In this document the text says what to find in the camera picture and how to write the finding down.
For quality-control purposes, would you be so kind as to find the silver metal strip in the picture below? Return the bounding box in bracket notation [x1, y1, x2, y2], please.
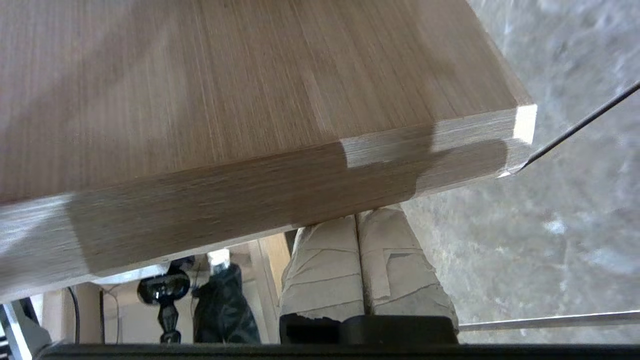
[459, 310, 640, 332]

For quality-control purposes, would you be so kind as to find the black crumpled bag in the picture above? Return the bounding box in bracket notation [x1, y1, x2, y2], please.
[192, 262, 263, 345]

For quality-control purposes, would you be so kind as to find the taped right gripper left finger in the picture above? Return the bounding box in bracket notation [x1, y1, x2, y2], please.
[278, 214, 365, 321]

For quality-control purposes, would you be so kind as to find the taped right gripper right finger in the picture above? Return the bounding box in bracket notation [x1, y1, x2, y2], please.
[355, 202, 460, 335]

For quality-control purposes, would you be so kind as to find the beige wooden door frame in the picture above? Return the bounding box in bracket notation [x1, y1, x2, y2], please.
[247, 233, 292, 345]

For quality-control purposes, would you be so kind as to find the beige wooden drawer front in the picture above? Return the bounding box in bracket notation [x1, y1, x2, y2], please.
[0, 0, 539, 303]

